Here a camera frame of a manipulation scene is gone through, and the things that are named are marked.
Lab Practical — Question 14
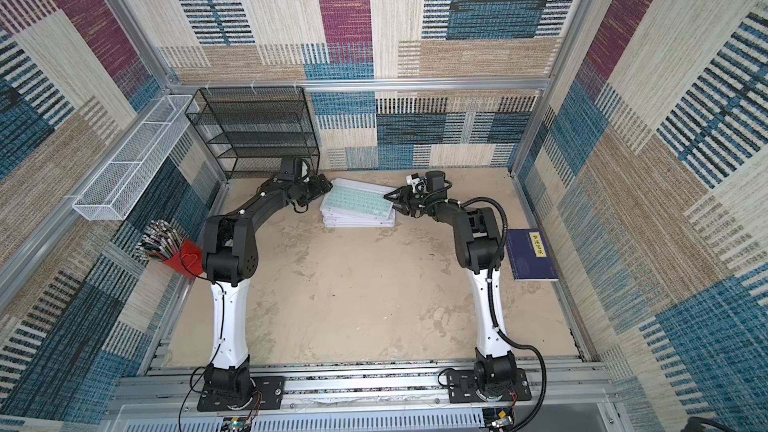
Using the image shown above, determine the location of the green key keyboard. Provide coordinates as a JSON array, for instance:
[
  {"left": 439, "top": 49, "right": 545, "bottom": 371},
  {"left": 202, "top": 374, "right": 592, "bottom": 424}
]
[{"left": 320, "top": 185, "right": 392, "bottom": 217}]

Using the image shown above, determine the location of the white key keyboard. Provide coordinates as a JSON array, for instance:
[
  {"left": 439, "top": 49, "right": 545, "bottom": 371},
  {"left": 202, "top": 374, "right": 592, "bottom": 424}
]
[{"left": 320, "top": 178, "right": 393, "bottom": 219}]

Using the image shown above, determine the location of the pink key keyboard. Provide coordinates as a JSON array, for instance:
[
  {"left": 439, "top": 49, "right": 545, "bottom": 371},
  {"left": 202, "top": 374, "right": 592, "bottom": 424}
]
[
  {"left": 322, "top": 210, "right": 396, "bottom": 221},
  {"left": 323, "top": 218, "right": 395, "bottom": 228}
]

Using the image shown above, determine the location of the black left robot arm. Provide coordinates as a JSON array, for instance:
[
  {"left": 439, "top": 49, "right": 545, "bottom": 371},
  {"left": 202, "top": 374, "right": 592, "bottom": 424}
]
[{"left": 201, "top": 157, "right": 332, "bottom": 409}]

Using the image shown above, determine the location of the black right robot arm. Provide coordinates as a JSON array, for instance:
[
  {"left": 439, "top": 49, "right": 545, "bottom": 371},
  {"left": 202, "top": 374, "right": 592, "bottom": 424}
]
[{"left": 384, "top": 170, "right": 547, "bottom": 402}]

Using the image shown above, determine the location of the dark blue notebook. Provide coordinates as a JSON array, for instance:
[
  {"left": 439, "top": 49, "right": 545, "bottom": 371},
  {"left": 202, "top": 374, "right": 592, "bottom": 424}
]
[{"left": 506, "top": 229, "right": 559, "bottom": 282}]

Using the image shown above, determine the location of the red pen holder cup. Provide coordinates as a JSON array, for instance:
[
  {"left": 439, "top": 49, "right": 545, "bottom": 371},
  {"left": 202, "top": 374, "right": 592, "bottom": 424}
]
[{"left": 163, "top": 239, "right": 204, "bottom": 278}]

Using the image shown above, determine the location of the bundle of pens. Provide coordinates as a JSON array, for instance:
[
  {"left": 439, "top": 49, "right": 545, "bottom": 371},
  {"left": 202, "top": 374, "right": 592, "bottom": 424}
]
[{"left": 133, "top": 220, "right": 185, "bottom": 261}]

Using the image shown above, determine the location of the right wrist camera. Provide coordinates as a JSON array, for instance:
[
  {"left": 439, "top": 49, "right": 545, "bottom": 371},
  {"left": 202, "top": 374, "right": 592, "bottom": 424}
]
[{"left": 406, "top": 173, "right": 426, "bottom": 194}]

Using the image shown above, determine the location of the black wire shelf rack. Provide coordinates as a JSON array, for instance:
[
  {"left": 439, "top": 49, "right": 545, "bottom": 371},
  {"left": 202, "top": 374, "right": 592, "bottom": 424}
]
[{"left": 184, "top": 86, "right": 320, "bottom": 179}]

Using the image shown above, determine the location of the white wire mesh basket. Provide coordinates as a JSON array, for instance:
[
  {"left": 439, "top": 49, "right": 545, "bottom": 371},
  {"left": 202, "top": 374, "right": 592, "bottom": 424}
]
[{"left": 72, "top": 95, "right": 192, "bottom": 221}]

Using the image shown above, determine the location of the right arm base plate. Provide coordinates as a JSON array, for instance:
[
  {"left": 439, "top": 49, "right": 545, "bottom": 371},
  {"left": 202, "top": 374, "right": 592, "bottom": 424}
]
[{"left": 437, "top": 368, "right": 533, "bottom": 404}]

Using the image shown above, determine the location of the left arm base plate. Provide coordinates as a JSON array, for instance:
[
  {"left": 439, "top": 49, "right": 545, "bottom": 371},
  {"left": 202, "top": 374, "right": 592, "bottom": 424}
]
[{"left": 196, "top": 376, "right": 286, "bottom": 412}]

